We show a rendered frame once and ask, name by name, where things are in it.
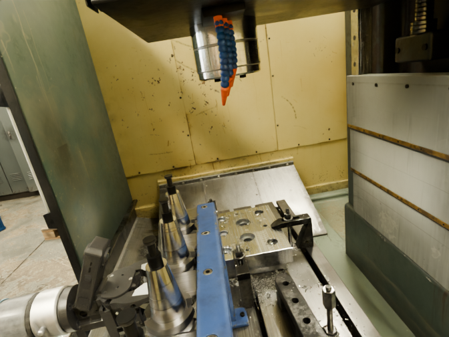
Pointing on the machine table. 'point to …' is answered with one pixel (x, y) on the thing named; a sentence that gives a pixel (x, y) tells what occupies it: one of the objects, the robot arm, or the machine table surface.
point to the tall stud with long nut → (328, 293)
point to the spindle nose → (202, 41)
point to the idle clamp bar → (296, 307)
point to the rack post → (240, 317)
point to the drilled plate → (262, 232)
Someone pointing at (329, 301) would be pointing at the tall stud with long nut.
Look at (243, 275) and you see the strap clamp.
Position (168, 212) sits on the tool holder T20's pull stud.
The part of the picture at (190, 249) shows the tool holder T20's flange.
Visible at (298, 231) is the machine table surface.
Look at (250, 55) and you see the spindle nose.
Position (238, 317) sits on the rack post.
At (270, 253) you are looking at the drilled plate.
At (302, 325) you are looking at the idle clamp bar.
